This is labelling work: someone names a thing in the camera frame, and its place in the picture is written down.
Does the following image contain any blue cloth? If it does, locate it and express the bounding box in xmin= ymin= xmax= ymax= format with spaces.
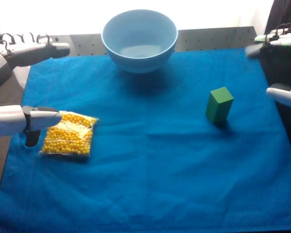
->
xmin=0 ymin=48 xmax=291 ymax=233

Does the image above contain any light blue bowl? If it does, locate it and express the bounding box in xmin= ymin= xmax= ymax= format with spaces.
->
xmin=101 ymin=9 xmax=179 ymax=74

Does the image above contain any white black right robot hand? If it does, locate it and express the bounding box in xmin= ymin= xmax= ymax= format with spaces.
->
xmin=245 ymin=23 xmax=291 ymax=109

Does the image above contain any bag of yellow beads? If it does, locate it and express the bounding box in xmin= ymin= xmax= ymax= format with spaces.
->
xmin=37 ymin=110 xmax=99 ymax=161

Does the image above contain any green rectangular block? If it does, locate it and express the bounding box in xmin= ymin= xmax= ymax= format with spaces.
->
xmin=205 ymin=86 xmax=234 ymax=126

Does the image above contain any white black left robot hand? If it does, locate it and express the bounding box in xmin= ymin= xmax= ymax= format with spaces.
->
xmin=0 ymin=33 xmax=71 ymax=137

